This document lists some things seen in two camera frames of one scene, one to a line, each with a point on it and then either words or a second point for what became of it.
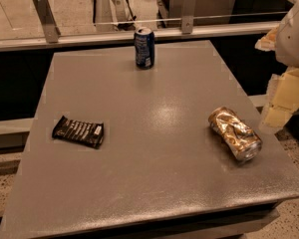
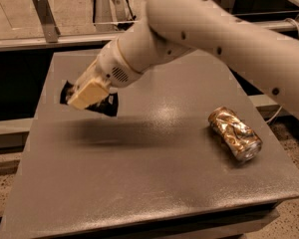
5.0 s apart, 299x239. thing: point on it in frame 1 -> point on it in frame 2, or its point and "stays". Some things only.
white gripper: (294, 39) -> (114, 65)
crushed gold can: (237, 135) stays
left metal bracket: (48, 22) stays
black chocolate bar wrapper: (88, 133) -> (108, 105)
